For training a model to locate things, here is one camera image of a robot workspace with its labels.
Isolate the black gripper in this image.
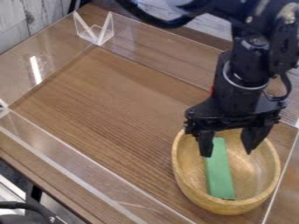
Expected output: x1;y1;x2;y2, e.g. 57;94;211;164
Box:
184;52;285;158

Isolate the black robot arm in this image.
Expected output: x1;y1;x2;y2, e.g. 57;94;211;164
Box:
116;0;299;158

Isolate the green rectangular block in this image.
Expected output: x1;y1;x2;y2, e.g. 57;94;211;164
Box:
205;137;236;200

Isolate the brown wooden bowl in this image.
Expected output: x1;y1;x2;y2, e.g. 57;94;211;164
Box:
172;129;281;215

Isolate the red knitted strawberry toy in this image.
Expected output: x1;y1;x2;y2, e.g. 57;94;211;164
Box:
209;86;215;95

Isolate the clear acrylic corner bracket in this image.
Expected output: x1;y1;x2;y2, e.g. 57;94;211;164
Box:
72;11;114;46

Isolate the clear acrylic tray wall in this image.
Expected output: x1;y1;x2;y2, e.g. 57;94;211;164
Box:
0;100;194;224

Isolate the black table clamp mount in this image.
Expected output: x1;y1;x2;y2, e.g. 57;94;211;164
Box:
22;185;69;224

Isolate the black cable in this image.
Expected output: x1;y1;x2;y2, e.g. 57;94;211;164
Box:
0;200;33;214

